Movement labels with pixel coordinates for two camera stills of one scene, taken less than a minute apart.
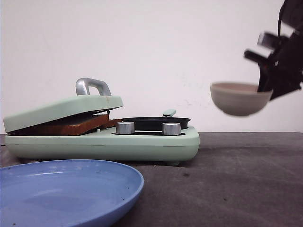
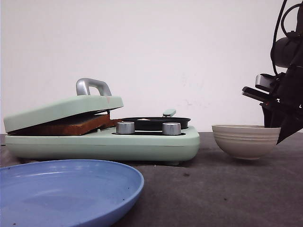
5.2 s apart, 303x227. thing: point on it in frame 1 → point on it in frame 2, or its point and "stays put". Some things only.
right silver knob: (171, 128) stays put
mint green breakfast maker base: (146, 145) stays put
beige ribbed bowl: (239, 99) → (247, 142)
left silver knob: (123, 127) stays put
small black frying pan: (156, 123) stays put
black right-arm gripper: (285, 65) → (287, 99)
